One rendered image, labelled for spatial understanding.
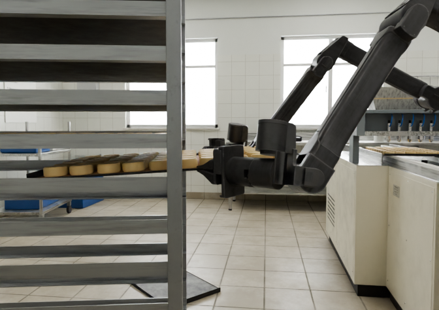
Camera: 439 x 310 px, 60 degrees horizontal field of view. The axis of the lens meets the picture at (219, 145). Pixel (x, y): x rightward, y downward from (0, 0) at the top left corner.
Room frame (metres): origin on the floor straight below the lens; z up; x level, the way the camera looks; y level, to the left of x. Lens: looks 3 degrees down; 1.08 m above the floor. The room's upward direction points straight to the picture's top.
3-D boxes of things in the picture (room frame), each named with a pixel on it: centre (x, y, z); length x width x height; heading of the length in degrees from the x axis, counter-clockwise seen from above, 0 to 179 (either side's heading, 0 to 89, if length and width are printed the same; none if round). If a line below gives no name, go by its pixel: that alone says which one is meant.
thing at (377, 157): (2.96, -1.08, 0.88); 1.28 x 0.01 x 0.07; 172
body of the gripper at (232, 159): (0.74, -0.04, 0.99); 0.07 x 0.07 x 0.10; 49
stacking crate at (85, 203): (5.24, 1.93, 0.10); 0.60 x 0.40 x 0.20; 171
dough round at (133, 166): (0.84, 0.19, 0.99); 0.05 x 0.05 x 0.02
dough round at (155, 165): (0.84, 0.13, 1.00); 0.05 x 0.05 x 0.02
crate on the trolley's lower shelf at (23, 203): (4.31, 2.11, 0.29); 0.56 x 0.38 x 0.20; 1
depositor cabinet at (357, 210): (2.93, -1.29, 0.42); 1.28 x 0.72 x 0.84; 172
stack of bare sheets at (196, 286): (2.54, 0.34, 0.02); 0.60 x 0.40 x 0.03; 39
